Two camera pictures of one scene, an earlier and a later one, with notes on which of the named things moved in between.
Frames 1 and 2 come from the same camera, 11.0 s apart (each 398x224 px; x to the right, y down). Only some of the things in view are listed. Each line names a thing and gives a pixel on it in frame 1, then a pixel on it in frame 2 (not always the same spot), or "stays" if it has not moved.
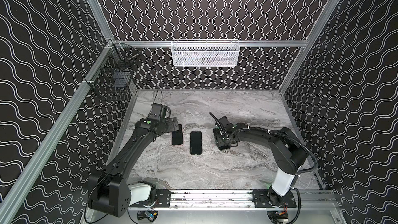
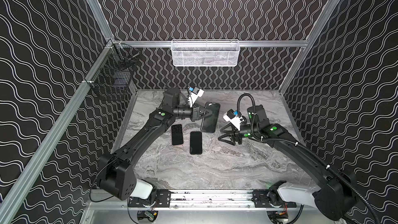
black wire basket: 113,79 stays
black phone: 222,143 → 210,124
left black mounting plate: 162,199 stays
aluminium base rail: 236,200 stays
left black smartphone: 177,136 stays
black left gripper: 173,124 → 196,112
